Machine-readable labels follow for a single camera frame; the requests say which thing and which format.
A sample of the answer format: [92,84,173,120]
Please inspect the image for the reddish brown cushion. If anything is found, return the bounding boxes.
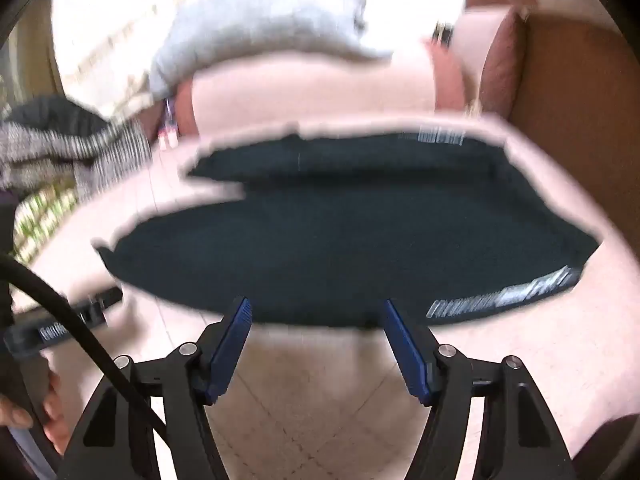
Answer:
[477,10,526,117]

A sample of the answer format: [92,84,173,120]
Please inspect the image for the black pants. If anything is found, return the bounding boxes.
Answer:
[92,127,603,331]

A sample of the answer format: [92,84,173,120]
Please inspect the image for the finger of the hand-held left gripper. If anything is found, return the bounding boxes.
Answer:
[75,287,124,323]

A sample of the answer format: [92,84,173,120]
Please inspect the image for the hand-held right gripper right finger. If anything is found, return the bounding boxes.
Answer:
[382,299,573,480]

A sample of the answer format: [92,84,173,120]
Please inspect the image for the long pink bolster pillow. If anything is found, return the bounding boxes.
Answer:
[187,10,506,138]

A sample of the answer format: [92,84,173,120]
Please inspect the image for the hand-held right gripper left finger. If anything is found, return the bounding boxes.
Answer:
[60,296,253,480]

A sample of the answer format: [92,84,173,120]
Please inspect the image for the small colourful packet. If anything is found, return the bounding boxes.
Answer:
[157,97,182,151]

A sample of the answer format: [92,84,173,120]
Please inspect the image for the grey striped cloth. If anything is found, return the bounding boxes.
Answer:
[0,97,153,206]

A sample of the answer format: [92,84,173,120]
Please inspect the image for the grey quilted blanket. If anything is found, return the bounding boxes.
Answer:
[147,0,396,103]

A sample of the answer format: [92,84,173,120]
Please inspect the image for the person's left hand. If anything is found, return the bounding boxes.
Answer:
[0,367,73,458]

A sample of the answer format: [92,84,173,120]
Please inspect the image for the black cable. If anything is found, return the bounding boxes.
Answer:
[0,255,173,461]

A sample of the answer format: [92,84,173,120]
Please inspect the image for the green patterned cloth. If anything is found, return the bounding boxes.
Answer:
[12,182,81,261]

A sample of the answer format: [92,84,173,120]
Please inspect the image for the brown headboard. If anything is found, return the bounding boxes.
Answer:
[505,15,640,161]

